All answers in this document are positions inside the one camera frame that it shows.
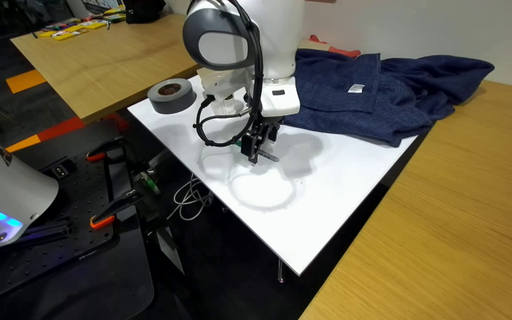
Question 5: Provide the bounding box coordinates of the green tape piece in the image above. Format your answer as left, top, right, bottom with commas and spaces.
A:
136, 170, 163, 195

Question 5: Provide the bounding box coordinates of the wooden table beside blue cloth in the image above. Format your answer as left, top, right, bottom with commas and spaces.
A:
300, 78, 512, 320

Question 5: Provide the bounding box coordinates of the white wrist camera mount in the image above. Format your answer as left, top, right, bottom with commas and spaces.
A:
260, 74, 303, 119

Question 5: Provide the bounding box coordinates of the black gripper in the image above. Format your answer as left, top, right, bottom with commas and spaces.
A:
241, 113, 284, 165

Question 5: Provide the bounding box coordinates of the yellow marker pack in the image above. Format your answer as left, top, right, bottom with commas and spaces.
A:
35, 3, 129, 42

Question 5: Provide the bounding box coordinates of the navy blue cloth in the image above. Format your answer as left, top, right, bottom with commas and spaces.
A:
282, 48, 499, 149

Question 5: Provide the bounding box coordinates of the white loose cable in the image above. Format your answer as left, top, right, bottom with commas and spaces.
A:
170, 174, 216, 224

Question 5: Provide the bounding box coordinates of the grey duct tape roll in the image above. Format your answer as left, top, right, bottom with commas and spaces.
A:
147, 76, 200, 115

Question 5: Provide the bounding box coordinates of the black clamp with orange tip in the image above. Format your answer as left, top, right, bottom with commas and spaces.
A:
86, 140, 131, 167
88, 192, 145, 233

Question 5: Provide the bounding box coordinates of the orange red cloth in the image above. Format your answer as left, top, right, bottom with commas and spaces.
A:
310, 33, 364, 60

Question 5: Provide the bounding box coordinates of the wooden table with yellow items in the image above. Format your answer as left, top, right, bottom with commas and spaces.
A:
10, 10, 211, 124

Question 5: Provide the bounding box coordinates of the black power socket box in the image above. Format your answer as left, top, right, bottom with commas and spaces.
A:
51, 158, 76, 181

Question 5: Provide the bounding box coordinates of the white device with blue light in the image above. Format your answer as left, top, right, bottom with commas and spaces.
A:
0, 147, 129, 298

